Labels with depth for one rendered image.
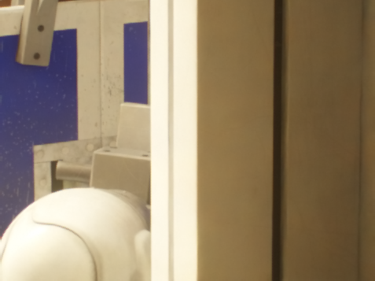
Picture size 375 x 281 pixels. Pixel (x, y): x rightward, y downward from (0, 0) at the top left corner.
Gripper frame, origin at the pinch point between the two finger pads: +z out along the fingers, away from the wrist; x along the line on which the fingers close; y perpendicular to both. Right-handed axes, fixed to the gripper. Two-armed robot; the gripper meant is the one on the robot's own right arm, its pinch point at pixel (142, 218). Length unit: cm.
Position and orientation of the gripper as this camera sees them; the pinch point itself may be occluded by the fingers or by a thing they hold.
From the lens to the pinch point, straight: 192.9
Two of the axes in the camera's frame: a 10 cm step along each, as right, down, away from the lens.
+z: 1.5, -0.7, 9.9
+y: -9.8, -1.2, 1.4
